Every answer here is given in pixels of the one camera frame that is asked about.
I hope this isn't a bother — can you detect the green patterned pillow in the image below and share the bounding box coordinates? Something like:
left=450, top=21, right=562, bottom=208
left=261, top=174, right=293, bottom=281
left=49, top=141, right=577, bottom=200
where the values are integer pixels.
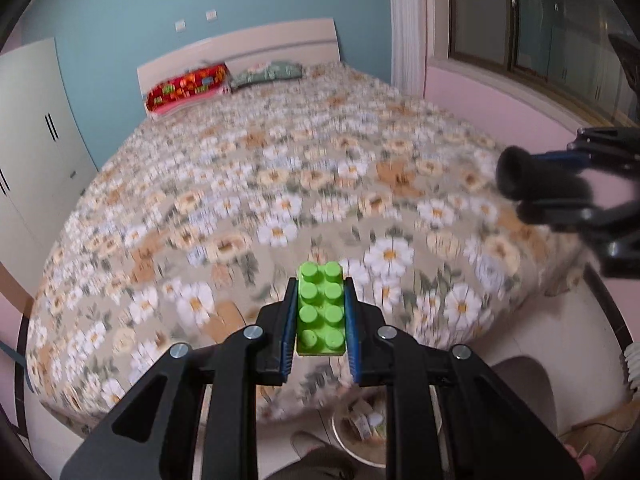
left=229, top=60, right=305, bottom=92

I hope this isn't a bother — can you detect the white ribbed object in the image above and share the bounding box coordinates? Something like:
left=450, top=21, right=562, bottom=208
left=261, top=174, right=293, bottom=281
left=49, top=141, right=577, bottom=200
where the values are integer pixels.
left=620, top=342, right=640, bottom=401

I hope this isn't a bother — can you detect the pink slipper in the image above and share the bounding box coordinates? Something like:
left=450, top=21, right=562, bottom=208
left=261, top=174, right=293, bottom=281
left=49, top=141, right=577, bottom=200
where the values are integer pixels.
left=564, top=447, right=601, bottom=477

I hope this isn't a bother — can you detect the bed with floral sheet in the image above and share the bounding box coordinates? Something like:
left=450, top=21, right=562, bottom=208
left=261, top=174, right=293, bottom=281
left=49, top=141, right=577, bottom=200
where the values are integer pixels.
left=25, top=62, right=586, bottom=436

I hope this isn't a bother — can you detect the black cable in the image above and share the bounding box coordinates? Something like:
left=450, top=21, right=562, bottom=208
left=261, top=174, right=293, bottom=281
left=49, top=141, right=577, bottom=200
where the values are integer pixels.
left=570, top=421, right=635, bottom=435

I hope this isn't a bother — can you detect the window with brown frame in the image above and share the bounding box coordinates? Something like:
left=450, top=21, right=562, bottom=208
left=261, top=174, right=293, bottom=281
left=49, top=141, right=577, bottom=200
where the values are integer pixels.
left=445, top=0, right=640, bottom=128

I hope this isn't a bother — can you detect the white wardrobe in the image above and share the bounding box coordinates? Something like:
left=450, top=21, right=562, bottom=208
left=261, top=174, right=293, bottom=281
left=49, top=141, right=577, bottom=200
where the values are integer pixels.
left=0, top=37, right=98, bottom=271

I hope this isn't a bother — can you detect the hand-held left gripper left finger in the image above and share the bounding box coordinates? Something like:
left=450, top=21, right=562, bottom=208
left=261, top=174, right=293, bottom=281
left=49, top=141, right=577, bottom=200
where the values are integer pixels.
left=60, top=277, right=301, bottom=480

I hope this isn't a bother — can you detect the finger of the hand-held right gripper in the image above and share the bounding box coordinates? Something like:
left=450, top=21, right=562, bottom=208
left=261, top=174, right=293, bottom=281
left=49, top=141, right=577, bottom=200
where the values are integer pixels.
left=516, top=195, right=640, bottom=234
left=530, top=127, right=640, bottom=173

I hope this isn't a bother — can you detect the white curtain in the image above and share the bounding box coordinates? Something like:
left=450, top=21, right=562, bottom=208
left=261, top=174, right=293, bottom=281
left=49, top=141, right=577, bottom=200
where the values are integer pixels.
left=387, top=0, right=436, bottom=98

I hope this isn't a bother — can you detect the red patterned pillow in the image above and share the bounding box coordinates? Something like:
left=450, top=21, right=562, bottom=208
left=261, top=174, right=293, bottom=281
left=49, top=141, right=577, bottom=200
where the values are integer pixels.
left=145, top=62, right=231, bottom=118

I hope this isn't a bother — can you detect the green building block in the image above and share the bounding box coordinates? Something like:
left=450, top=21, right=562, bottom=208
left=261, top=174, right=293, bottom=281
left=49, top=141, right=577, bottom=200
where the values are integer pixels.
left=295, top=261, right=347, bottom=357

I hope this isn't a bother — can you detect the beige bed headboard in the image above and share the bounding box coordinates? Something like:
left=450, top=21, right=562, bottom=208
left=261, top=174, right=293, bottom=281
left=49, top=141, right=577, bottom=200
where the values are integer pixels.
left=136, top=18, right=342, bottom=120

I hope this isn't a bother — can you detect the white bin with duck print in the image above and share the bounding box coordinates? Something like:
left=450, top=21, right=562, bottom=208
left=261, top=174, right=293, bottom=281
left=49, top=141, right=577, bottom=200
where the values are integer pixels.
left=331, top=395, right=443, bottom=468

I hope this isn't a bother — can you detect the black cylindrical object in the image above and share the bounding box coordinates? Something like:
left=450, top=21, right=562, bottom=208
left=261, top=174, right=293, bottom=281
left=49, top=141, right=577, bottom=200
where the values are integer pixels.
left=495, top=145, right=596, bottom=202

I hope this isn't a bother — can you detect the person's foot in slipper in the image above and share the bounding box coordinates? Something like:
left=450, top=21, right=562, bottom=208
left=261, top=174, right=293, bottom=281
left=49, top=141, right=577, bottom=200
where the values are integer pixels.
left=291, top=430, right=333, bottom=461

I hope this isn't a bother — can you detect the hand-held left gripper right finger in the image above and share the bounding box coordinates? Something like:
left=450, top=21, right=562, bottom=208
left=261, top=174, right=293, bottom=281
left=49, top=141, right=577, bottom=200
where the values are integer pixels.
left=342, top=276, right=583, bottom=480

